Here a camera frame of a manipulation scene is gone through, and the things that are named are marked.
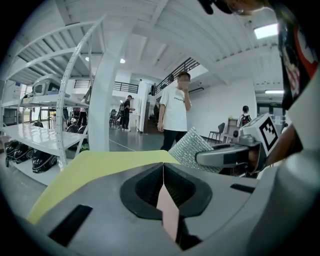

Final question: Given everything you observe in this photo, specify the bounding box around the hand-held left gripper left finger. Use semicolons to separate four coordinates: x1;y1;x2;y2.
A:
37;162;186;256

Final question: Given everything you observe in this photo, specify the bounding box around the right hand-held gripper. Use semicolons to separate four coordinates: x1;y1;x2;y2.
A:
194;112;279;179

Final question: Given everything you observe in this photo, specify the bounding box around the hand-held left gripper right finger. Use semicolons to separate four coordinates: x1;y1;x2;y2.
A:
163;162;260;243

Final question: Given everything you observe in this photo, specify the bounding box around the pink large plate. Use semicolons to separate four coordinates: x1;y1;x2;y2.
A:
156;184;181;244

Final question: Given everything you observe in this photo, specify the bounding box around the person's right forearm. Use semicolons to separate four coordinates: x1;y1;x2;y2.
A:
266;123;305;167

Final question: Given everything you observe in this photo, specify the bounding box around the person's right hand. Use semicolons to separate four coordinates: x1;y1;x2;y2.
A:
247;149;260;174

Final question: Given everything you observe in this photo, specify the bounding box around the grey chair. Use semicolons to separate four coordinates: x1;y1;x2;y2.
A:
207;122;226;144

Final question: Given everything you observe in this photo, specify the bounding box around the white cabinet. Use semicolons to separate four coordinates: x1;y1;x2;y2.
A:
222;118;241;144

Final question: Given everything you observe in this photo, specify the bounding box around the table with yellow-green tablecloth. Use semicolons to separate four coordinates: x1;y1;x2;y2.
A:
26;149;181;226

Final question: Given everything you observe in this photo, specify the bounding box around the black helmet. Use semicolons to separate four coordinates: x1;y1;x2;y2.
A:
13;143;35;165
31;149;59;174
4;139;20;167

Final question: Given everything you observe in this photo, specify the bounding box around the black stair railing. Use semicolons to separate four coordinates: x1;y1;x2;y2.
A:
153;57;201;97

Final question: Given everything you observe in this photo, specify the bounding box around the white metal shelving unit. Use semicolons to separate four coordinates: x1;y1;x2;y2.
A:
0;14;108;187

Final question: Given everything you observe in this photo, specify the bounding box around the black mezzanine railing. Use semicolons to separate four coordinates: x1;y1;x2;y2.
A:
112;81;140;94

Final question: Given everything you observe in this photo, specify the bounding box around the person's black printed shirt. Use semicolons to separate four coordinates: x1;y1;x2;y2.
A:
274;0;320;111

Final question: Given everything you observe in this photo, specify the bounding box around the rectangular ceiling light panel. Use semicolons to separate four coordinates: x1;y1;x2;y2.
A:
253;23;280;40

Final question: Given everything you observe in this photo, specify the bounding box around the grey white appliance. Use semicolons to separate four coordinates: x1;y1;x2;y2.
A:
23;73;62;100

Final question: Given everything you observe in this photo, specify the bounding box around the white cable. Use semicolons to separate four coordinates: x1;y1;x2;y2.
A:
109;139;136;152

